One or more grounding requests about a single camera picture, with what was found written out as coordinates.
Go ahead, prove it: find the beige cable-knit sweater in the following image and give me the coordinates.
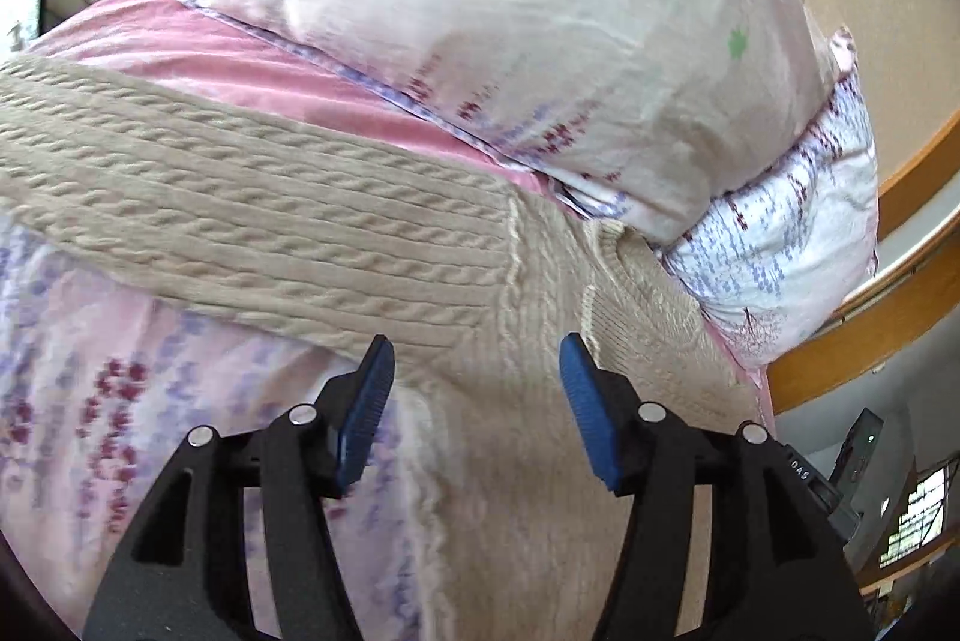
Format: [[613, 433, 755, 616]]
[[0, 52, 772, 641]]

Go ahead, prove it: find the computer monitor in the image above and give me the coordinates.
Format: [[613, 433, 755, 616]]
[[878, 465, 952, 568]]

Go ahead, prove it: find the white floral lower pillow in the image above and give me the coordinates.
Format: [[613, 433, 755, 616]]
[[661, 28, 878, 371]]

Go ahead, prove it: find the pink floral bed sheet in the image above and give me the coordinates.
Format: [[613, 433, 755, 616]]
[[0, 0, 778, 641]]

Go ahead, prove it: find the wooden bed frame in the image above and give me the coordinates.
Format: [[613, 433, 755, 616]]
[[768, 118, 958, 414]]

